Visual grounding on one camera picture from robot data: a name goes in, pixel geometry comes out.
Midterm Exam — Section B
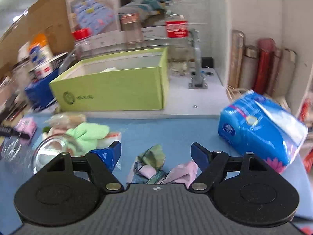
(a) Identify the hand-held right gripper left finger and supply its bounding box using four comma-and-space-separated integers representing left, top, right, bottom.
46, 141, 124, 193

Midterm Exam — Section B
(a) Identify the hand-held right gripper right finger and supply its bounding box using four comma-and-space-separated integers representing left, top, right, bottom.
189, 142, 269, 193

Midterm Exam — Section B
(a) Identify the green towel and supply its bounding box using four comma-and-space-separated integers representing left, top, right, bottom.
64, 122, 110, 153

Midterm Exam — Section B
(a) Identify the pink green patterned cloth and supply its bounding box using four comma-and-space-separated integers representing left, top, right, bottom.
126, 144, 199, 184

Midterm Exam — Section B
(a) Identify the clear plastic bag packet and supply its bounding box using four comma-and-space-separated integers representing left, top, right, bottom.
45, 114, 88, 137

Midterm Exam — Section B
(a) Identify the green cardboard box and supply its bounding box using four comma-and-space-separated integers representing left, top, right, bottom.
48, 47, 170, 112

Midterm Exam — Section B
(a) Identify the pink packet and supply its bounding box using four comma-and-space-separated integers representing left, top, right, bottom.
15, 117, 37, 139

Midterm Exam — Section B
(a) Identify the blue mat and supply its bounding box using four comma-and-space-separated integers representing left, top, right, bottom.
0, 113, 311, 235

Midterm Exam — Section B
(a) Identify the blue tissue pack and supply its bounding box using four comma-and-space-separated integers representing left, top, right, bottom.
218, 90, 309, 174

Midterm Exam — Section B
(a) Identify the clear plastic bottle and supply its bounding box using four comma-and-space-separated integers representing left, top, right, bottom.
32, 135, 85, 175

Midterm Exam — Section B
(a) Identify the small black box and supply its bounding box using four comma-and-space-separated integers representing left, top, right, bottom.
201, 56, 215, 68

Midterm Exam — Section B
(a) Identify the grey metal stand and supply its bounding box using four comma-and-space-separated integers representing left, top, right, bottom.
187, 28, 209, 90

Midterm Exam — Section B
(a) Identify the blue box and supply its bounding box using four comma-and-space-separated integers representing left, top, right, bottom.
24, 67, 61, 111

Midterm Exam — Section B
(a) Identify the grey roll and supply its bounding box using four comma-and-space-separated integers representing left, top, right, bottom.
241, 45, 259, 90

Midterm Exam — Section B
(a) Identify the beige roll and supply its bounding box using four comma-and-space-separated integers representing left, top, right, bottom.
268, 48, 298, 99
228, 29, 245, 89

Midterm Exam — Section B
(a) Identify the black flat case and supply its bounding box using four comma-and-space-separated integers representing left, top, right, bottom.
0, 126, 29, 139

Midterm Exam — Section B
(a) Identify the red roll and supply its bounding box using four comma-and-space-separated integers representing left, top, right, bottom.
253, 38, 276, 95

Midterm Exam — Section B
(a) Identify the clear bottle red cap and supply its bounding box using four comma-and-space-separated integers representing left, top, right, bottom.
71, 28, 95, 60

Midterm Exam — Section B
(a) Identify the clear jar copper lid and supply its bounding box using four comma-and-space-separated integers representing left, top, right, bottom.
120, 13, 144, 49

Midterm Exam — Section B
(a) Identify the cola bottle red label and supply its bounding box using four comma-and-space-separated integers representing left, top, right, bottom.
165, 0, 191, 76

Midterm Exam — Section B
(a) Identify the white pouch blue label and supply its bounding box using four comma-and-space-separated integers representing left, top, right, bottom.
27, 34, 53, 65

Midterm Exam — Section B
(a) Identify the printed bedding package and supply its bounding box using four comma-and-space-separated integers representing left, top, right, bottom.
65, 0, 172, 52

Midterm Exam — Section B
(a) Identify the beige cord bundle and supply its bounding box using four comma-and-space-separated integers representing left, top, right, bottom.
226, 85, 248, 101

